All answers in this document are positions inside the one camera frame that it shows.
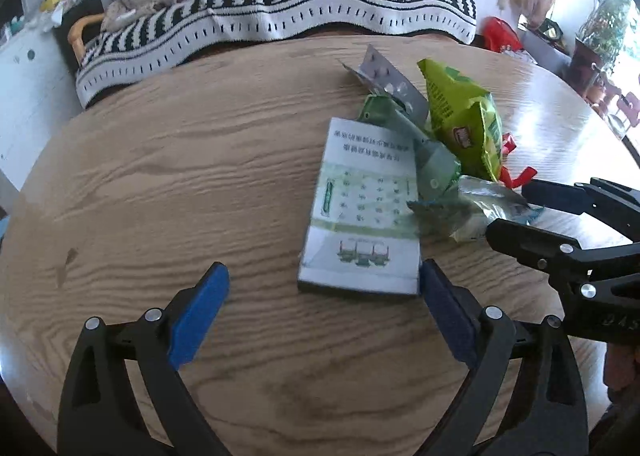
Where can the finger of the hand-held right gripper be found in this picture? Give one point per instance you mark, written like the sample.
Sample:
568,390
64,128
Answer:
525,241
555,196

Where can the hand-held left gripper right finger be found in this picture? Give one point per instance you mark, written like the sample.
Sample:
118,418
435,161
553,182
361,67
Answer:
450,316

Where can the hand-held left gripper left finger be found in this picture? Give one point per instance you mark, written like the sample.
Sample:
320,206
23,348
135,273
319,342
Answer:
197,321

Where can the silver green wrapper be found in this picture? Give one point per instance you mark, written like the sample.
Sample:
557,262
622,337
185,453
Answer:
475,216

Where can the white green carton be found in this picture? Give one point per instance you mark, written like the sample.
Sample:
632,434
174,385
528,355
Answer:
360,216

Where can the person's right forearm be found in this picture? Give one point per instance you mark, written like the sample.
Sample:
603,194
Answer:
619,376

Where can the red wrapper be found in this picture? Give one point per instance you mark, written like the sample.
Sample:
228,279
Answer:
510,176

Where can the green plastic wrapper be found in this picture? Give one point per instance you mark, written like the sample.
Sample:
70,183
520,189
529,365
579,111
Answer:
435,166

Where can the green snack bag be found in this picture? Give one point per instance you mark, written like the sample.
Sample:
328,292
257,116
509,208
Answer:
460,116

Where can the red plastic bag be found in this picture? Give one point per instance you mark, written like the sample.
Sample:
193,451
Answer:
502,36

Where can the potted plant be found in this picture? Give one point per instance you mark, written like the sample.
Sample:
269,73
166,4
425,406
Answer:
605,26

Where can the silver blister pack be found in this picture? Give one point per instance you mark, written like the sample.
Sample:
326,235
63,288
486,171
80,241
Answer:
387,78

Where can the white cabinet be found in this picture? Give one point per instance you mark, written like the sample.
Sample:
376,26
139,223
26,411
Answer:
30,96

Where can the wooden sofa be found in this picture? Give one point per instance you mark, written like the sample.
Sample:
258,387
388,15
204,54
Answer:
80,28

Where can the black side cabinet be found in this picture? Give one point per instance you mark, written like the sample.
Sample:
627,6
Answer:
80,6

